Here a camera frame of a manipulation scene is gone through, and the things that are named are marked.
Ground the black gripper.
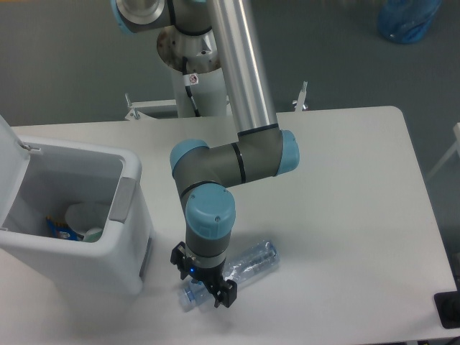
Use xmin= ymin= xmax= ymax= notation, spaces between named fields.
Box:
xmin=170 ymin=242 xmax=237 ymax=308

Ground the crushed clear plastic bottle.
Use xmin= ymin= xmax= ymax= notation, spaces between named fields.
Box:
xmin=178 ymin=239 xmax=280 ymax=312

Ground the clear plastic bag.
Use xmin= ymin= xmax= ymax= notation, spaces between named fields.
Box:
xmin=65 ymin=202 xmax=110 ymax=243

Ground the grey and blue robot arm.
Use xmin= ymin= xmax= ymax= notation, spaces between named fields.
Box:
xmin=111 ymin=1 xmax=300 ymax=307

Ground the white trash can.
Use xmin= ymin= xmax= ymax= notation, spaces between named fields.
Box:
xmin=1 ymin=121 xmax=153 ymax=295

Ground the blue snack wrapper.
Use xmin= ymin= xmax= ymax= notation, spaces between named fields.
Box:
xmin=45 ymin=216 xmax=82 ymax=241

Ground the black device at edge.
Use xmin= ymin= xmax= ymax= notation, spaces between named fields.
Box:
xmin=434 ymin=291 xmax=459 ymax=329

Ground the blue plastic bag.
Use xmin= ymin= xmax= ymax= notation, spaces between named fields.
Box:
xmin=377 ymin=0 xmax=443 ymax=44

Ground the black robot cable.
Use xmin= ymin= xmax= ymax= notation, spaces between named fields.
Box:
xmin=181 ymin=56 xmax=201 ymax=118

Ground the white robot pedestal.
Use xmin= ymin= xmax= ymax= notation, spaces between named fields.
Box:
xmin=124 ymin=27 xmax=310 ymax=121

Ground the white frame at right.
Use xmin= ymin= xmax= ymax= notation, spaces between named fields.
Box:
xmin=426 ymin=123 xmax=459 ymax=181

